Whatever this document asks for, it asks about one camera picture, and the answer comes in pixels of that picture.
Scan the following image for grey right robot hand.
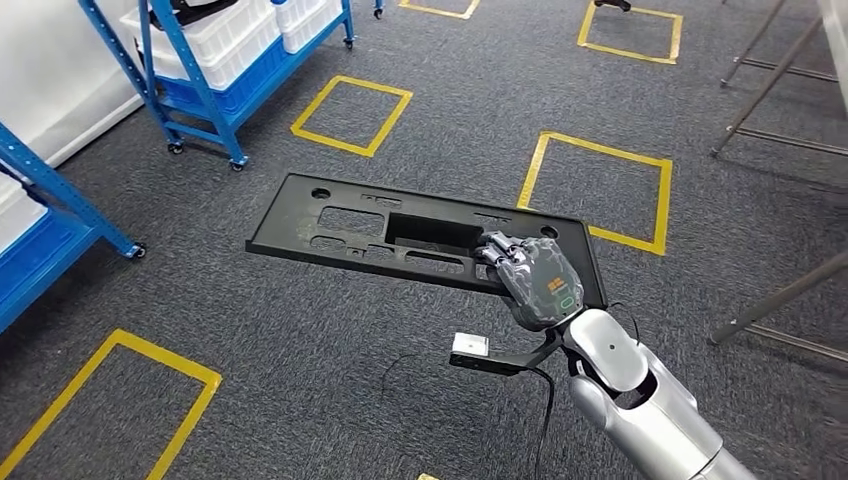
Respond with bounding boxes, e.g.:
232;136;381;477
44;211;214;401
473;230;586;333

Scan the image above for black plastic panel part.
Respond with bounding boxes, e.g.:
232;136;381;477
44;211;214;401
245;172;607;311
148;0;241;28

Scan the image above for blue wheeled shelf rack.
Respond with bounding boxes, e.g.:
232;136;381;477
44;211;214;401
78;0;357;172

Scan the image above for blue metal shelf rack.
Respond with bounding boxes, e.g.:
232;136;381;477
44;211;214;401
0;122;147;336

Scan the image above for blue plastic crate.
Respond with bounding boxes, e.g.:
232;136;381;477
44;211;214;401
155;33;287;122

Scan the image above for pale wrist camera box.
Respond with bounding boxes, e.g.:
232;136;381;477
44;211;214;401
452;332;490;359

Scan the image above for black camera bracket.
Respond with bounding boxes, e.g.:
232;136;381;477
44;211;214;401
449;327;564;378

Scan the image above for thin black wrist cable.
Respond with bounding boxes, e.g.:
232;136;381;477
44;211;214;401
606;302;642;342

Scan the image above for black camera cable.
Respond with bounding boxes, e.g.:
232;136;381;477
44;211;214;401
523;367;556;480

